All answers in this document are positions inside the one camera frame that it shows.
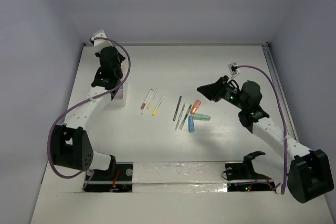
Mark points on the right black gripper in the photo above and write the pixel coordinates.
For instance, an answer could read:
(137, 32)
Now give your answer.
(215, 89)

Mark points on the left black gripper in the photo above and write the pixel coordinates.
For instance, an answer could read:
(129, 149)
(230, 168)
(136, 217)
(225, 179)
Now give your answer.
(115, 57)

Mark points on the white pen red cap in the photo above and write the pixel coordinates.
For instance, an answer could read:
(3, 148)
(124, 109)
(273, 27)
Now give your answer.
(146, 100)

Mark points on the white pen orange cap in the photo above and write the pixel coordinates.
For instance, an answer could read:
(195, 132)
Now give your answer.
(124, 68)

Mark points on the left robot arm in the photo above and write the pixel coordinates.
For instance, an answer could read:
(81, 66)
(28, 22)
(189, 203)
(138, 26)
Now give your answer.
(68, 144)

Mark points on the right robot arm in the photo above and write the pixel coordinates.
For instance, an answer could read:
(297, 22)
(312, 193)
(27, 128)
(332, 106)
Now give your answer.
(306, 173)

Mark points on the orange translucent eraser case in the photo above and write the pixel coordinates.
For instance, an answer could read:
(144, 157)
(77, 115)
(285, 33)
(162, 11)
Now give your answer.
(195, 106)

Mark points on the green dark pen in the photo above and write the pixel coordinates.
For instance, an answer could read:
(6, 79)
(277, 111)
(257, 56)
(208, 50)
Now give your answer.
(185, 117)

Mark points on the translucent pink pen holder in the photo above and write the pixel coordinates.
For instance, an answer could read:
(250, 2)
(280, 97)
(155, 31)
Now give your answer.
(120, 99)

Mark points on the green translucent eraser case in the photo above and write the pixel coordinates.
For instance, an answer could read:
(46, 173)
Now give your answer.
(201, 117)

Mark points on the dark grey pen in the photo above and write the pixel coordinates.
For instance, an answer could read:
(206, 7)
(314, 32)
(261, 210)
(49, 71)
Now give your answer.
(177, 108)

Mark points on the clear silver pen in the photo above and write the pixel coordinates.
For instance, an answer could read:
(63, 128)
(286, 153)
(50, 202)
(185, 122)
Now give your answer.
(180, 116)

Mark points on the blue translucent eraser case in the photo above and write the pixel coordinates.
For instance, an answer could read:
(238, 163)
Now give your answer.
(191, 126)

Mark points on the white pen yellow tip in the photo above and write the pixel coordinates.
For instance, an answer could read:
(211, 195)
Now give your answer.
(158, 105)

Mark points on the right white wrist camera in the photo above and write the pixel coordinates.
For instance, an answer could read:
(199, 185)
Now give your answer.
(234, 69)

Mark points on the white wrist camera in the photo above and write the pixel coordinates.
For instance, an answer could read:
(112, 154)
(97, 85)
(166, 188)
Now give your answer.
(99, 40)
(234, 69)

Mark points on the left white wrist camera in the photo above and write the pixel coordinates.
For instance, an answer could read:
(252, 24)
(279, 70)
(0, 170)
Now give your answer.
(99, 40)

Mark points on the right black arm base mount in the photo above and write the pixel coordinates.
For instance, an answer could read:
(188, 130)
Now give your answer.
(241, 176)

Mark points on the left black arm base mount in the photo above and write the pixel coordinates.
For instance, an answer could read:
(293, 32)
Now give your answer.
(120, 181)

